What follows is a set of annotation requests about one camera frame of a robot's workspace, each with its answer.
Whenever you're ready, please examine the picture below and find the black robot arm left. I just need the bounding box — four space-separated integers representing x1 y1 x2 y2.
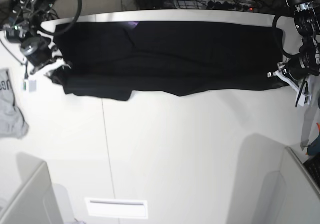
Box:
268 0 320 88

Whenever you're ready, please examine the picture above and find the white partition panel right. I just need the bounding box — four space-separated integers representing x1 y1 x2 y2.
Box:
276 147 320 224

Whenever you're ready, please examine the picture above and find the grey printed T-shirt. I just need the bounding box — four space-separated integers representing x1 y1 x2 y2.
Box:
0 69 29 139

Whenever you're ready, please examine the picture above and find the white partition panel left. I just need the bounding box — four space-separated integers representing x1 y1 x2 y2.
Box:
0 161 64 224

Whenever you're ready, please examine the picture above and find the grey strap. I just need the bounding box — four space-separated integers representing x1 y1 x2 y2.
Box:
300 104 318 152

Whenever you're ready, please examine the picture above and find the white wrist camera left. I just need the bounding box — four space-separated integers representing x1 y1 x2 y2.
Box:
295 77 310 107

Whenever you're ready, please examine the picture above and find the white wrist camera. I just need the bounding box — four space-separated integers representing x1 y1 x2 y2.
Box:
23 79 37 93
295 77 310 107

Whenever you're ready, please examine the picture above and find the black keyboard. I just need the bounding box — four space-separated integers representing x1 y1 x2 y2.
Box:
303 156 320 187

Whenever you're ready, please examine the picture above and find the black T-shirt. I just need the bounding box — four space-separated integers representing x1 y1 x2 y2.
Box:
49 21 286 101

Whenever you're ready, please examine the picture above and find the white partition panel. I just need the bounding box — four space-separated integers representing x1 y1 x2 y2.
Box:
0 161 64 224
276 147 320 224

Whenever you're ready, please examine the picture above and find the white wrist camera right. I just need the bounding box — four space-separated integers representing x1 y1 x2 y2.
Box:
23 79 37 93

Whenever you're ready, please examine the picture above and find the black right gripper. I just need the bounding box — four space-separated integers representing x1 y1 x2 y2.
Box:
20 35 72 75

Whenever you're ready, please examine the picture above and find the black power strip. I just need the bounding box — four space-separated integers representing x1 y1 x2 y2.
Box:
206 1 254 12

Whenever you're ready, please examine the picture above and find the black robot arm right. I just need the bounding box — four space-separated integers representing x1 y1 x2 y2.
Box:
3 0 83 75

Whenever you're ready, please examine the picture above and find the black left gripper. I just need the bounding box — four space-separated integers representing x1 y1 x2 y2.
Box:
267 58 310 89

